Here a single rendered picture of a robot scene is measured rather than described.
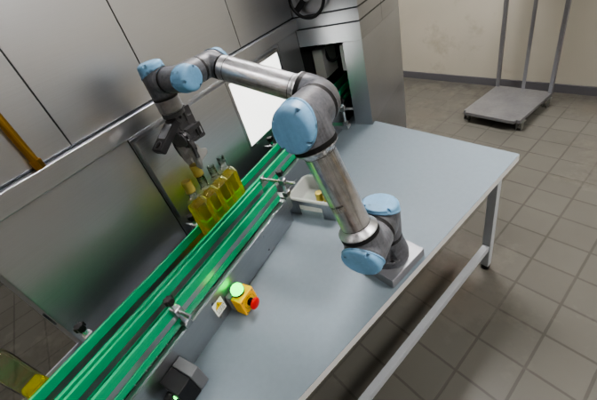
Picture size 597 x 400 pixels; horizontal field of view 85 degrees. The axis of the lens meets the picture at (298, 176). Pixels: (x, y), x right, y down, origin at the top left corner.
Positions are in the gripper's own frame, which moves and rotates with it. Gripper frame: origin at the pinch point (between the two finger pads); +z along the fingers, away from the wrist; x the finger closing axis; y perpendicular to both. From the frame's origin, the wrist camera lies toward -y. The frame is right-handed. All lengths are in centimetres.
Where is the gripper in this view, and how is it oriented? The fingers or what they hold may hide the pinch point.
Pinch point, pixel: (195, 166)
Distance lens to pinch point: 116.4
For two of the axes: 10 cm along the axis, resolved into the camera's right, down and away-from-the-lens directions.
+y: 4.9, -6.0, 6.4
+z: 2.5, 8.0, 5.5
